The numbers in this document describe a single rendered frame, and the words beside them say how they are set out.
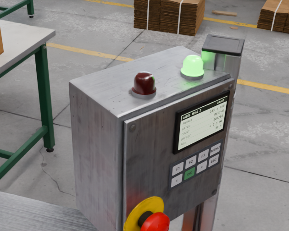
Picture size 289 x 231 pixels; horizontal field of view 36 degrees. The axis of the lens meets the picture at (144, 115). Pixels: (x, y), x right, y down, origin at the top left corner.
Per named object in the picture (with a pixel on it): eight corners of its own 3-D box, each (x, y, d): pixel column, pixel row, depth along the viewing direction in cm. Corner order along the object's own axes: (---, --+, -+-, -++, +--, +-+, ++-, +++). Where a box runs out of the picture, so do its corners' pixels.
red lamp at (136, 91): (126, 91, 47) (126, 71, 46) (145, 84, 49) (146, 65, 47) (141, 101, 45) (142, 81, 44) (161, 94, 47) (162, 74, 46)
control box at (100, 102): (74, 207, 59) (66, 79, 49) (170, 159, 68) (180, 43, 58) (120, 256, 53) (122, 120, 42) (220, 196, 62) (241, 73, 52)
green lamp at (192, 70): (175, 73, 51) (177, 55, 50) (192, 67, 52) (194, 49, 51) (191, 82, 49) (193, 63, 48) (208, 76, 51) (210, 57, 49)
